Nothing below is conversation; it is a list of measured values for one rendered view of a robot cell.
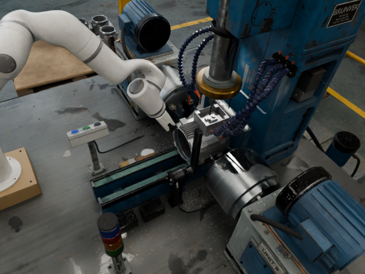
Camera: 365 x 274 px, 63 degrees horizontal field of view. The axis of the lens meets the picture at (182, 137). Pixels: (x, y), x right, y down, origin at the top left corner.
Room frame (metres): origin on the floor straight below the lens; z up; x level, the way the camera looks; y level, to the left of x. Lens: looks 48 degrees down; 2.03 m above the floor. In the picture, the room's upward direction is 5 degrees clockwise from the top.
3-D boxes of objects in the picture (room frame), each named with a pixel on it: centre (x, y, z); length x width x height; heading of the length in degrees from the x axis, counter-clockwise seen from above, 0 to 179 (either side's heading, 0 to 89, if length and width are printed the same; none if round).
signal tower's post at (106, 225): (0.39, 0.19, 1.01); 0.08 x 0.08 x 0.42; 34
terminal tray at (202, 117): (0.96, -0.12, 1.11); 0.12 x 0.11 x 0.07; 123
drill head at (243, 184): (0.66, -0.27, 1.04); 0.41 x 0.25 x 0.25; 34
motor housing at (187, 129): (0.94, -0.09, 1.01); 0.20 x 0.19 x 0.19; 123
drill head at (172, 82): (1.23, 0.11, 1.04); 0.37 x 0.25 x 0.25; 34
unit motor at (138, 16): (1.45, 0.29, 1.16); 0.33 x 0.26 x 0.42; 34
